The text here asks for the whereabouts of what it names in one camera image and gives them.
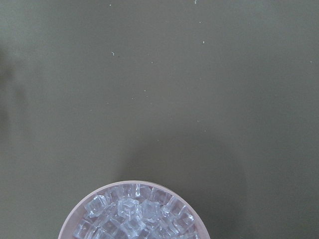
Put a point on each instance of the pile of clear ice cubes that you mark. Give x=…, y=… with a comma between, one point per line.
x=136, y=211

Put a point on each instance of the pink bowl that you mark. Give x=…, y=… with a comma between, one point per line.
x=71, y=221

